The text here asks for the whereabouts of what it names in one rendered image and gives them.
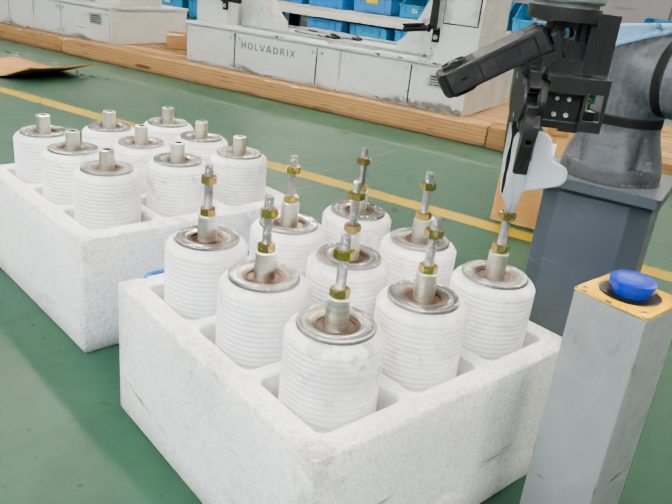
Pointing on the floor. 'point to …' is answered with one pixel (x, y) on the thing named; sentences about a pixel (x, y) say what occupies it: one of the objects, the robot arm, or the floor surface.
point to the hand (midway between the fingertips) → (505, 197)
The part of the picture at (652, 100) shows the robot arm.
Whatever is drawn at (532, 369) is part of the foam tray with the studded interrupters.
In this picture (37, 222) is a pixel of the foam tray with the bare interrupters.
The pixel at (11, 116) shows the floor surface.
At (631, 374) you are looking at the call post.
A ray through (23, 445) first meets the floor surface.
